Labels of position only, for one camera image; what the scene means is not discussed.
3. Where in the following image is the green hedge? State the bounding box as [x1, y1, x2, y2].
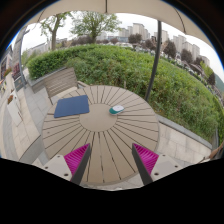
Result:
[28, 45, 224, 140]

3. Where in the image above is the beige patio umbrella canopy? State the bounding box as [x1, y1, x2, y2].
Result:
[26, 0, 212, 47]

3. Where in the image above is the white and teal mouse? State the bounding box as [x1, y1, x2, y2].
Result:
[109, 105, 124, 115]

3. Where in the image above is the grey slatted outdoor chair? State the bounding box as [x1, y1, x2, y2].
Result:
[43, 67, 87, 100]

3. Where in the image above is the round wooden slatted table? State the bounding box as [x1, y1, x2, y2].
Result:
[42, 86, 159, 185]

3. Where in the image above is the dark curved umbrella pole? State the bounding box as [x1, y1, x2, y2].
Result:
[145, 20, 162, 102]

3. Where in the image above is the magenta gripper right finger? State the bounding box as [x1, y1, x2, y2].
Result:
[131, 143, 184, 186]

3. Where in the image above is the blue mouse pad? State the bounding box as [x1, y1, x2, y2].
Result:
[54, 95, 89, 118]

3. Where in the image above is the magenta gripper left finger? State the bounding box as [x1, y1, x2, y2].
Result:
[41, 143, 92, 186]

